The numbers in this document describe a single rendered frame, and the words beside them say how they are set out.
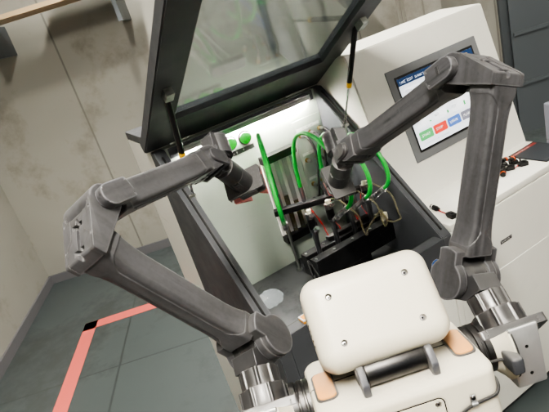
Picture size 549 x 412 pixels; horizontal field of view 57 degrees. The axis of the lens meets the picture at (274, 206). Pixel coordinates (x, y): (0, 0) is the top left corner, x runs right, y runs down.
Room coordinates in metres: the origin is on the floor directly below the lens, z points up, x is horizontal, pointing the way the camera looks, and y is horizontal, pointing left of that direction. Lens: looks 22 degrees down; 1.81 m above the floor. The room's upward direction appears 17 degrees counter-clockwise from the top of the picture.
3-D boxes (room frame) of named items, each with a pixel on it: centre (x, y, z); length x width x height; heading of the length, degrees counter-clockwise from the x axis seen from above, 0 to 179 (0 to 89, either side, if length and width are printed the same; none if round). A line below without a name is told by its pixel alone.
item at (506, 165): (1.70, -0.83, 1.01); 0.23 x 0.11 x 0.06; 114
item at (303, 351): (1.32, -0.20, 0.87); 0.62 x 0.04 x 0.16; 114
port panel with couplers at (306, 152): (1.88, -0.22, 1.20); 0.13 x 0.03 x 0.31; 114
